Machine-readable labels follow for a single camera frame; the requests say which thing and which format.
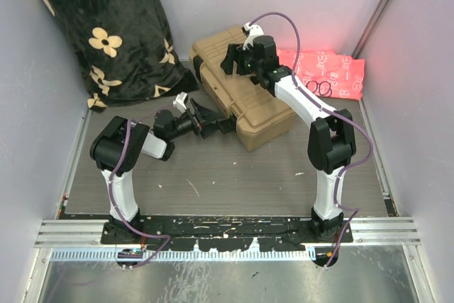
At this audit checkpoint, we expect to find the black floral plush blanket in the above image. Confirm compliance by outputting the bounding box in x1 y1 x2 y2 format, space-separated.
43 0 198 112

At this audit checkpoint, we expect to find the tan plastic tool case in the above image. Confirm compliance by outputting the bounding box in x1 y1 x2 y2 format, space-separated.
189 26 297 151

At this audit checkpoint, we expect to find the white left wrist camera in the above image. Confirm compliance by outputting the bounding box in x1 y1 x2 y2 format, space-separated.
172 92 188 113

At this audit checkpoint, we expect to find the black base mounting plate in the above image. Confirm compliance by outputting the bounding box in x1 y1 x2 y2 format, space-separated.
101 214 355 253

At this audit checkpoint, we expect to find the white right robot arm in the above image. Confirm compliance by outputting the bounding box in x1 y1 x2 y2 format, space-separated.
220 35 356 242

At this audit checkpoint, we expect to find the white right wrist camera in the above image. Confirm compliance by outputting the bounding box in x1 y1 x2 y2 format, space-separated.
242 22 264 50

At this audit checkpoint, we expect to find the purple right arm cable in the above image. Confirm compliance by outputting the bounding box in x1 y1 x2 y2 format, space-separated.
244 11 375 268

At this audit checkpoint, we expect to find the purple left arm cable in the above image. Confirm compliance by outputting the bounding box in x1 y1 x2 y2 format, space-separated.
108 107 178 268

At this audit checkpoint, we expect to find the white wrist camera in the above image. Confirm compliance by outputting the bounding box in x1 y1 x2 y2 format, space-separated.
242 22 264 50
172 92 188 113

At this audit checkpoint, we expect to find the pink printed cloth bag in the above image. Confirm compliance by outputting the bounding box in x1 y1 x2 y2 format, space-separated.
277 49 365 101

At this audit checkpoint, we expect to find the white slotted cable duct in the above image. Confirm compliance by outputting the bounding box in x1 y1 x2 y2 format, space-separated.
50 246 316 263

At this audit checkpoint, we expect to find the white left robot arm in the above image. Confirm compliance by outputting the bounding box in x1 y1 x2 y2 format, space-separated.
89 92 236 243

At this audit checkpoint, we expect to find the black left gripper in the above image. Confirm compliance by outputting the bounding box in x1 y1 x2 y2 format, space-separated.
168 99 223 141

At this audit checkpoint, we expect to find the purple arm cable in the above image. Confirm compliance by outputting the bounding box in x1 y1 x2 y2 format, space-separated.
108 107 178 268
244 11 375 268

